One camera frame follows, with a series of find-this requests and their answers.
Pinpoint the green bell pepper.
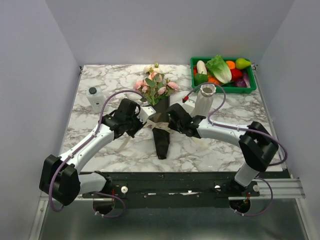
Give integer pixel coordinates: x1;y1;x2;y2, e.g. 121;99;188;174
193;73;208;86

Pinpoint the cream printed ribbon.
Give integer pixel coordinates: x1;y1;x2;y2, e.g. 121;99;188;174
116;120;172;153

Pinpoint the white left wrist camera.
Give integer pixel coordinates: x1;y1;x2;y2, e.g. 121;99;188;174
137;106;156;124

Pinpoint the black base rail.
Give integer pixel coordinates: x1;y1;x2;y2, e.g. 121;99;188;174
82;171;292;210

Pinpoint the clear square bottle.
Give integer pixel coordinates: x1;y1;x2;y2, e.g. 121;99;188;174
86;86;106;114

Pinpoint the green pear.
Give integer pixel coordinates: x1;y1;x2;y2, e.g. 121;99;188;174
235;58;252;70

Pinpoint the peach flower stem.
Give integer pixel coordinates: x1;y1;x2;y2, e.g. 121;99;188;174
144;72;166;106

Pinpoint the white ribbed vase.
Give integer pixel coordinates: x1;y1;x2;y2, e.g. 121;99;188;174
190;84;216;117

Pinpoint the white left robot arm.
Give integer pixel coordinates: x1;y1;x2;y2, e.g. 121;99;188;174
39;99;156;206

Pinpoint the aluminium frame rail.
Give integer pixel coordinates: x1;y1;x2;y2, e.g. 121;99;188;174
252;178;306;200

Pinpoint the green plastic crate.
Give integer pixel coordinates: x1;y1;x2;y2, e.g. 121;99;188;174
190;55;257;94

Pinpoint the black wrapping paper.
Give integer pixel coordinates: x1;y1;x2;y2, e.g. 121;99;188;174
150;96;170;160

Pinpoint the red bell pepper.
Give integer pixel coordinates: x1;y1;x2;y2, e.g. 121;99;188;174
230;68;243;81

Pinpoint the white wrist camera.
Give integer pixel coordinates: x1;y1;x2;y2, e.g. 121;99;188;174
137;106;156;124
182;96;195;116

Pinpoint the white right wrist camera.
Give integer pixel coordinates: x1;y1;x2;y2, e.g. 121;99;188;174
182;96;195;116

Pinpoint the green lettuce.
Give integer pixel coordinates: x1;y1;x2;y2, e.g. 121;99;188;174
205;55;232;84

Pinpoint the orange carrot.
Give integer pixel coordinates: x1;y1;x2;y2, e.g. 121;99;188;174
207;75;220;85

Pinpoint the orange fruit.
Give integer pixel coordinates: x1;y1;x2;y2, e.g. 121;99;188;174
226;60;236;70

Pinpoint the white radish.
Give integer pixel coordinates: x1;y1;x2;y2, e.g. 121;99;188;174
196;60;208;75

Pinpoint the cream flower stem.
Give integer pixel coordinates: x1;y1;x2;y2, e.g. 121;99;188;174
143;62;163;74

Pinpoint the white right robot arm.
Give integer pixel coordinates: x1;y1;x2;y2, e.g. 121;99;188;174
166;103;280;196

